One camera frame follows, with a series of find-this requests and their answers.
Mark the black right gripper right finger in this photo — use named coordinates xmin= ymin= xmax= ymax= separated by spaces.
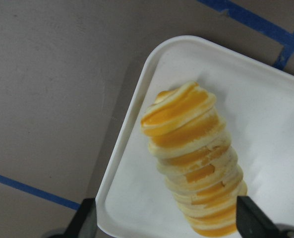
xmin=236 ymin=196 xmax=292 ymax=238

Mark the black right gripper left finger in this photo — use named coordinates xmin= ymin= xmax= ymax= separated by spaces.
xmin=63 ymin=198 xmax=97 ymax=238

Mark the spiral orange cream bread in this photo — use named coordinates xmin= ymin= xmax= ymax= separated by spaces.
xmin=140 ymin=81 xmax=247 ymax=237

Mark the white rectangular tray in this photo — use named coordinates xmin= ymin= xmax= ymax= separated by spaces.
xmin=96 ymin=36 xmax=294 ymax=238

